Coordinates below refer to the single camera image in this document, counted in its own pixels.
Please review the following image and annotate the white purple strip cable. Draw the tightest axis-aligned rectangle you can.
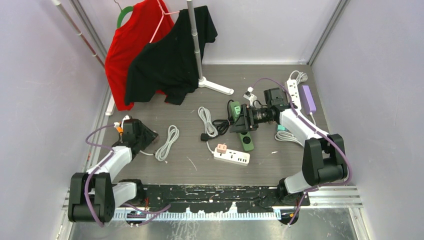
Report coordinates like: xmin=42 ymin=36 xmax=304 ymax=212
xmin=274 ymin=112 xmax=317 ymax=147

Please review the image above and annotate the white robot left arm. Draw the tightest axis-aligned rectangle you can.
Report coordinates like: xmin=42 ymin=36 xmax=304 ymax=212
xmin=67 ymin=117 xmax=159 ymax=226

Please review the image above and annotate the dark green power strip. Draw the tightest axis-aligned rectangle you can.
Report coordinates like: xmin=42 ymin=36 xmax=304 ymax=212
xmin=229 ymin=101 xmax=254 ymax=152

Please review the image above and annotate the white coiled power cable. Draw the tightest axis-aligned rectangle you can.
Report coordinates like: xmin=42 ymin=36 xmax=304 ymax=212
xmin=281 ymin=70 xmax=309 ymax=94

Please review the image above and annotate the pink plug adapter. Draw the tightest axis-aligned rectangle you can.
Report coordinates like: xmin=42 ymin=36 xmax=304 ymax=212
xmin=215 ymin=144 xmax=228 ymax=154

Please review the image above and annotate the black t-shirt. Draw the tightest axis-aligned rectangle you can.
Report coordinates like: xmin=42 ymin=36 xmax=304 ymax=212
xmin=124 ymin=9 xmax=199 ymax=105

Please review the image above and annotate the teal plug adapter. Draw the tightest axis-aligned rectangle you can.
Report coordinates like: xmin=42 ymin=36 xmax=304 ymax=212
xmin=276 ymin=124 xmax=286 ymax=132

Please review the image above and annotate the purple power strip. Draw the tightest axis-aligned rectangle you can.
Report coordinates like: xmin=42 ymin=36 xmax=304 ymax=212
xmin=299 ymin=85 xmax=317 ymax=115

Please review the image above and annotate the grey coiled cable rear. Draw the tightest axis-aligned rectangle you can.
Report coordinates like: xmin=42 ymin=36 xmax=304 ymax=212
xmin=197 ymin=106 xmax=219 ymax=153

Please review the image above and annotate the white clothes rack stand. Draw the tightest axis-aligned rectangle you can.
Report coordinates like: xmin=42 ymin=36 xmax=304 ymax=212
xmin=186 ymin=0 xmax=235 ymax=95

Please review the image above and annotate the green clothes hanger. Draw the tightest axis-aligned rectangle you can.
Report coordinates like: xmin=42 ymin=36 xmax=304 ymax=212
xmin=113 ymin=0 xmax=134 ymax=29

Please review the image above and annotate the red t-shirt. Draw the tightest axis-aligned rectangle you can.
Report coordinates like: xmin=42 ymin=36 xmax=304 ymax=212
xmin=104 ymin=0 xmax=174 ymax=111

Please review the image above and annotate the pink clothes hanger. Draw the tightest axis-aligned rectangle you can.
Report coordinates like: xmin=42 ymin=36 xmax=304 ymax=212
xmin=149 ymin=0 xmax=179 ymax=43

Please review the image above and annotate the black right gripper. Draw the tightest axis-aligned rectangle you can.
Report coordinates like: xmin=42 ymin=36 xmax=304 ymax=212
xmin=230 ymin=103 xmax=274 ymax=133

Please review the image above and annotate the white power strip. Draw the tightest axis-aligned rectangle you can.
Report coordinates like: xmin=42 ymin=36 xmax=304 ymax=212
xmin=284 ymin=79 xmax=302 ymax=110
xmin=213 ymin=147 xmax=251 ymax=166

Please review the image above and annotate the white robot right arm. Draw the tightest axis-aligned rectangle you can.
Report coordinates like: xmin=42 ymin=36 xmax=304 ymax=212
xmin=229 ymin=88 xmax=352 ymax=206

